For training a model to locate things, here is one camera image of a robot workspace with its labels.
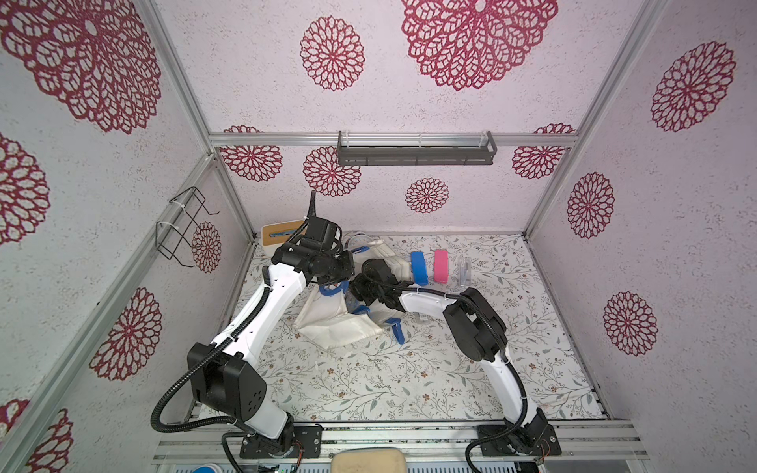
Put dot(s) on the floral table mat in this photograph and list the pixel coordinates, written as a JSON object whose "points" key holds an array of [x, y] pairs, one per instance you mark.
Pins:
{"points": [[426, 377]]}

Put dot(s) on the clear plastic compass set case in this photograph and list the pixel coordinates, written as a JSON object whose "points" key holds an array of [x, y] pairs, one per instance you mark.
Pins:
{"points": [[464, 272]]}

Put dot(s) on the pink plastic pencil case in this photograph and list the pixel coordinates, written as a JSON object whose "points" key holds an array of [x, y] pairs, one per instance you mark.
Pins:
{"points": [[441, 267]]}

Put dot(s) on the white round alarm clock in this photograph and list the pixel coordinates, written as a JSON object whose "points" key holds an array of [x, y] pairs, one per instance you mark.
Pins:
{"points": [[358, 240]]}

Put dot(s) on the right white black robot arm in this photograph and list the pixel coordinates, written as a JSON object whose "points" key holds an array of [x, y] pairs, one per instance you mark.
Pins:
{"points": [[480, 334]]}

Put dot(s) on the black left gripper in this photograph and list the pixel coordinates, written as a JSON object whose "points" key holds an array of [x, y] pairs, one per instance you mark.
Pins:
{"points": [[349, 269]]}

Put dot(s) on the white wooden-top tissue box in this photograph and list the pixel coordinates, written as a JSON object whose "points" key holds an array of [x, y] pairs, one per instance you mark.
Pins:
{"points": [[273, 235]]}

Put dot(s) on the blue plastic box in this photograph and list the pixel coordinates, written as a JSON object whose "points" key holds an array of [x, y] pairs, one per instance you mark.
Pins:
{"points": [[419, 268]]}

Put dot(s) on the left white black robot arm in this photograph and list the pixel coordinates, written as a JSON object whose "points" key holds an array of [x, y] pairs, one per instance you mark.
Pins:
{"points": [[222, 374]]}

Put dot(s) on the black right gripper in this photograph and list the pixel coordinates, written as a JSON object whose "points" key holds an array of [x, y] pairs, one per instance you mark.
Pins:
{"points": [[364, 287]]}

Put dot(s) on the white canvas cartoon tote bag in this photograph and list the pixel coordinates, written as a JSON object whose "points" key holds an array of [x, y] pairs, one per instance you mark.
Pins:
{"points": [[332, 318]]}

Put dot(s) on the black wire wall rack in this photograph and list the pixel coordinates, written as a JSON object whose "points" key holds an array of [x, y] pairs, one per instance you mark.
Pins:
{"points": [[171, 236]]}

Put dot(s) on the beige cushioned pad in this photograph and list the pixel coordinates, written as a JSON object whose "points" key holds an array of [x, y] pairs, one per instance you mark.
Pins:
{"points": [[369, 461]]}

